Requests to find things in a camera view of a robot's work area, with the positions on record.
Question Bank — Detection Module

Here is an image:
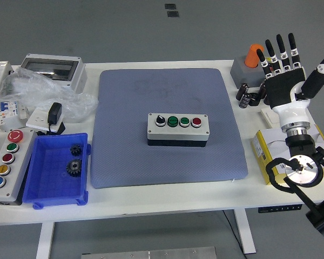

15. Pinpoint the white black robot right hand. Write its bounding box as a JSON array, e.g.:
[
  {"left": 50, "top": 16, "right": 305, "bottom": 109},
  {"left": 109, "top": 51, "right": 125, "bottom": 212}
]
[{"left": 256, "top": 32, "right": 324, "bottom": 127}]

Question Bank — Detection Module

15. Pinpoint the grey four-button control box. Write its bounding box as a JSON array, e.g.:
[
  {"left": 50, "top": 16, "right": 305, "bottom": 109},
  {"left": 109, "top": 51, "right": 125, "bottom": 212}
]
[{"left": 147, "top": 112, "right": 210, "bottom": 148}]

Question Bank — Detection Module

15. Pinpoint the grey five-button control box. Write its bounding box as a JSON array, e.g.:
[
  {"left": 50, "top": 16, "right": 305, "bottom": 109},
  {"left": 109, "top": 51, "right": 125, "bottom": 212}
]
[{"left": 0, "top": 128, "right": 37, "bottom": 206}]

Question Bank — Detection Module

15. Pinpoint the black round component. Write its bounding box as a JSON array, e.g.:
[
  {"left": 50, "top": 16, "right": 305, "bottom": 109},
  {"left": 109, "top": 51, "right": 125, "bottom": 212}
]
[{"left": 248, "top": 92, "right": 261, "bottom": 106}]

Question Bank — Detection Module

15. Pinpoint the grey base block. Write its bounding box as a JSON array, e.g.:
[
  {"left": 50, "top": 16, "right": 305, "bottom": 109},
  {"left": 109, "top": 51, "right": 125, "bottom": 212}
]
[{"left": 230, "top": 55, "right": 268, "bottom": 88}]

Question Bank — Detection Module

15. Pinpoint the orange cylinder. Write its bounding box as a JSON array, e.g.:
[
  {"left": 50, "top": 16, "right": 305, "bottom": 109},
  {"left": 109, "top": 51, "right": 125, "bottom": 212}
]
[{"left": 244, "top": 44, "right": 264, "bottom": 68}]

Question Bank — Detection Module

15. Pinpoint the yellow cardboard box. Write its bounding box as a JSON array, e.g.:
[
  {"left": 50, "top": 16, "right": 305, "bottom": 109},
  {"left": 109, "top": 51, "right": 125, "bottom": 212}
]
[{"left": 250, "top": 124, "right": 324, "bottom": 186}]

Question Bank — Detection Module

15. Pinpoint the black table control panel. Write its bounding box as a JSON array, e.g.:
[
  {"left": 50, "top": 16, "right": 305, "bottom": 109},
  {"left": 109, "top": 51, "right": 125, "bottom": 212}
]
[{"left": 258, "top": 204, "right": 303, "bottom": 214}]

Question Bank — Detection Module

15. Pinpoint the white table leg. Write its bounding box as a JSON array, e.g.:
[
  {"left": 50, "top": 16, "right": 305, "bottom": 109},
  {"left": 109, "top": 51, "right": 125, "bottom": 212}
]
[
  {"left": 233, "top": 209, "right": 257, "bottom": 254},
  {"left": 35, "top": 222, "right": 56, "bottom": 259}
]

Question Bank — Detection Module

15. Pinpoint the blue-grey padded mat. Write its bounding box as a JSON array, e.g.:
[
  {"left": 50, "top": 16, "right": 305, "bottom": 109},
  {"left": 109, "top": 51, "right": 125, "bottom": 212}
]
[{"left": 91, "top": 69, "right": 249, "bottom": 189}]

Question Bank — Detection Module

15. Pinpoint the large black gear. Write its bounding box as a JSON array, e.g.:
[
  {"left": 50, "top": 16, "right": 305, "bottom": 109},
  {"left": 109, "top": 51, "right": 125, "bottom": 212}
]
[{"left": 66, "top": 159, "right": 83, "bottom": 178}]

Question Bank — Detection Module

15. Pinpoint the black power adapter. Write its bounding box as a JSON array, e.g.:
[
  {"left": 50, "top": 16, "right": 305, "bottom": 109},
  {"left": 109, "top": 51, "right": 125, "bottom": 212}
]
[{"left": 46, "top": 101, "right": 63, "bottom": 126}]

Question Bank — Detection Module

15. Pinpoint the clear plastic bag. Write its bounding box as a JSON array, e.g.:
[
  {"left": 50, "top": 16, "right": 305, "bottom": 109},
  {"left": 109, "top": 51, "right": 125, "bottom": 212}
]
[{"left": 0, "top": 66, "right": 99, "bottom": 119}]

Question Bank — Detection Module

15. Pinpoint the white power socket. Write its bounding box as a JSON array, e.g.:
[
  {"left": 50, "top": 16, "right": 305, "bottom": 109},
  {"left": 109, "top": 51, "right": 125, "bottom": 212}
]
[{"left": 25, "top": 107, "right": 63, "bottom": 130}]

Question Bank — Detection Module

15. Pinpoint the blue plastic bin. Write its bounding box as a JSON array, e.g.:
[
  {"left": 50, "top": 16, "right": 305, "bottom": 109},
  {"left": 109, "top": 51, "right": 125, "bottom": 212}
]
[{"left": 22, "top": 132, "right": 92, "bottom": 210}]

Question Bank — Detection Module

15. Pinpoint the white circuit breaker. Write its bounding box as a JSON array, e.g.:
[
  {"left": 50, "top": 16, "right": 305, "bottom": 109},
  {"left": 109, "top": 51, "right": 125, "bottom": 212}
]
[{"left": 0, "top": 100, "right": 29, "bottom": 127}]

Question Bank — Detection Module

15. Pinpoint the white metal box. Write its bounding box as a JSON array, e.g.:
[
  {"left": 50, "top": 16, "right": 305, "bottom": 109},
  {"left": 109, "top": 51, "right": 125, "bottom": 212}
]
[{"left": 0, "top": 60, "right": 15, "bottom": 108}]

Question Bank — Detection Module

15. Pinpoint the white wall switch plate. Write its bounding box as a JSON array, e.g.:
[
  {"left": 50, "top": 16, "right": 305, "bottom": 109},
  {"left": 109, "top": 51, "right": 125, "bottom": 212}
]
[{"left": 260, "top": 106, "right": 283, "bottom": 129}]

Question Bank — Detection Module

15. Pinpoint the black cable under table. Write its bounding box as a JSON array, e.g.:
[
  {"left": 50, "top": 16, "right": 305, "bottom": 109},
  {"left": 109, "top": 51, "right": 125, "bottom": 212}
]
[{"left": 222, "top": 210, "right": 246, "bottom": 259}]

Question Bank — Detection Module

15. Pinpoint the black adapter cord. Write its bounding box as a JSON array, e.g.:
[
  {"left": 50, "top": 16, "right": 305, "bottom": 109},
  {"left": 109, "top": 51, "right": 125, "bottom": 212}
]
[{"left": 36, "top": 121, "right": 67, "bottom": 136}]

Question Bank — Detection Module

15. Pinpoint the grey enclosure with clear lid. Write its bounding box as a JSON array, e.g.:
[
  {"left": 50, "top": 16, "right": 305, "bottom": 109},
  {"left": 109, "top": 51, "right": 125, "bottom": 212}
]
[{"left": 19, "top": 53, "right": 87, "bottom": 94}]

